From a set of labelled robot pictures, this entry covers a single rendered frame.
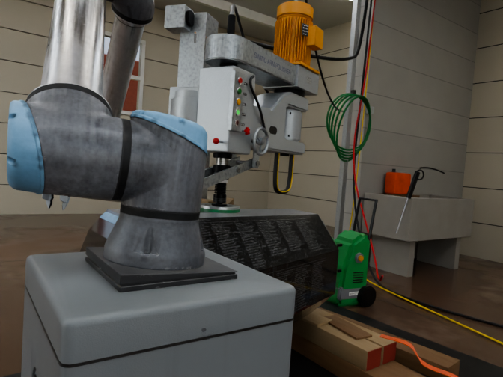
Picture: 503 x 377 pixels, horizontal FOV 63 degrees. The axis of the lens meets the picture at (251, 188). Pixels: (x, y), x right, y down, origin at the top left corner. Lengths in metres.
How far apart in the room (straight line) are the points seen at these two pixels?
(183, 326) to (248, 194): 8.87
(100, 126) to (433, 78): 5.52
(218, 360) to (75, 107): 0.48
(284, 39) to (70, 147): 2.13
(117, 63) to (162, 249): 0.77
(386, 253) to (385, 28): 2.59
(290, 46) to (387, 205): 2.51
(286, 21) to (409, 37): 3.10
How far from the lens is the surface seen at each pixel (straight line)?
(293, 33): 2.69
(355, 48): 4.74
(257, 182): 9.59
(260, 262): 1.83
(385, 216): 4.69
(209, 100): 2.08
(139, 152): 0.72
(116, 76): 1.39
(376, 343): 2.30
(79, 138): 0.71
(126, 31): 1.30
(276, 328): 0.76
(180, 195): 0.74
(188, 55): 2.88
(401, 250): 4.76
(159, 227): 0.73
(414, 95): 5.64
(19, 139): 0.71
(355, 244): 3.37
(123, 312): 0.61
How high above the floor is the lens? 1.06
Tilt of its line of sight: 3 degrees down
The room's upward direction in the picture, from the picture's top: 4 degrees clockwise
